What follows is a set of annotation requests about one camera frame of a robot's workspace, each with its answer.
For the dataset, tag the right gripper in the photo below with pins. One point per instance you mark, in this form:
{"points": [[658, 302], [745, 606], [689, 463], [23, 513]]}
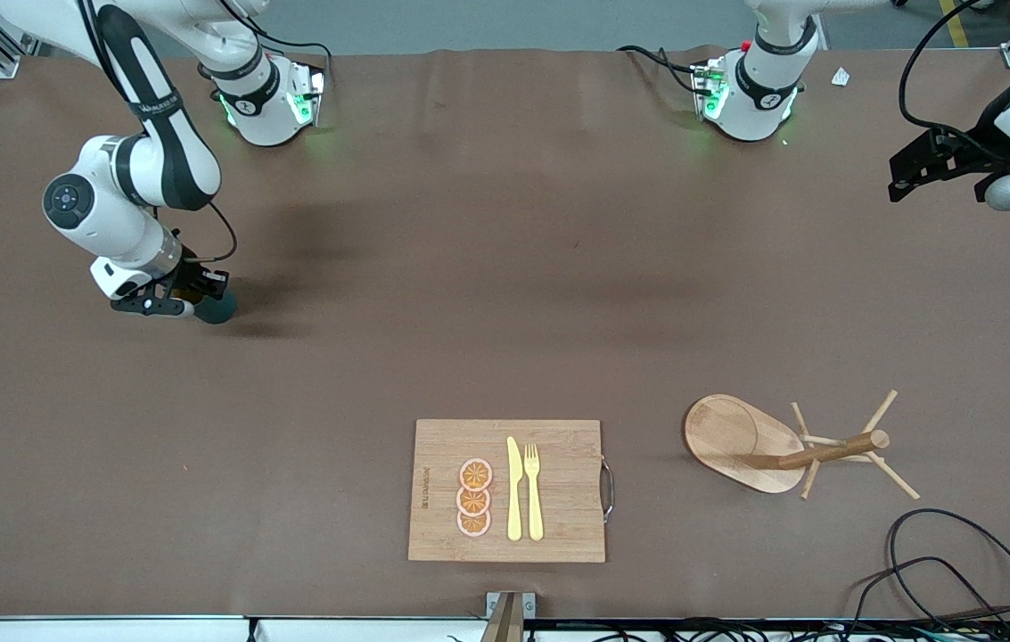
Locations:
{"points": [[190, 277]]}

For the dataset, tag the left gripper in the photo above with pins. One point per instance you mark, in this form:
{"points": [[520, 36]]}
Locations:
{"points": [[982, 135]]}

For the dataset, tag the teal cup yellow inside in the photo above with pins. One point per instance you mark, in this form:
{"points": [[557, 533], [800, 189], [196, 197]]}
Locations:
{"points": [[217, 312]]}

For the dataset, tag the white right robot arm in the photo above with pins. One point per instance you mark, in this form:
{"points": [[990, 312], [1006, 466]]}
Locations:
{"points": [[103, 227]]}

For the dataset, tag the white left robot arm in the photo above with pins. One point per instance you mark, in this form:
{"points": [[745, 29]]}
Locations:
{"points": [[759, 116]]}

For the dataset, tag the wooden cup rack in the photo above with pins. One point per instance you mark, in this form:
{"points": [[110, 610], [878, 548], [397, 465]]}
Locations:
{"points": [[727, 437]]}

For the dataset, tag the white paper scrap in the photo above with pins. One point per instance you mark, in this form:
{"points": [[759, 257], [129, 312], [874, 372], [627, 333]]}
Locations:
{"points": [[841, 78]]}

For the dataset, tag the brown table cover mat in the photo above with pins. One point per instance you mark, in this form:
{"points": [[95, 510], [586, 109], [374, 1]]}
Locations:
{"points": [[469, 267]]}

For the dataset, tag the toy orange slice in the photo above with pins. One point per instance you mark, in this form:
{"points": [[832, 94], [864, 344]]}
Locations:
{"points": [[475, 473]]}

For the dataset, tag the white table edge strip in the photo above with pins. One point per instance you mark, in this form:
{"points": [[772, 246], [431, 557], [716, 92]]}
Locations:
{"points": [[112, 629]]}

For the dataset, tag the yellow plastic knife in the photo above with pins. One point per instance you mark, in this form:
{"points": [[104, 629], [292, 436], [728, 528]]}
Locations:
{"points": [[514, 499]]}

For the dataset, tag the yellow plastic fork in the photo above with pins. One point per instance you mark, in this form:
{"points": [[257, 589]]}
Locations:
{"points": [[535, 508]]}

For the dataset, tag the bamboo cutting board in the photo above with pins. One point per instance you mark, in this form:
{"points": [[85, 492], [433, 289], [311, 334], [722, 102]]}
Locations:
{"points": [[567, 499]]}

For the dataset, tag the metal bracket with brown post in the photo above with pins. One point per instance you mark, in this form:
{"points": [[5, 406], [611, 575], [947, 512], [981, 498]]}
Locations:
{"points": [[496, 602]]}

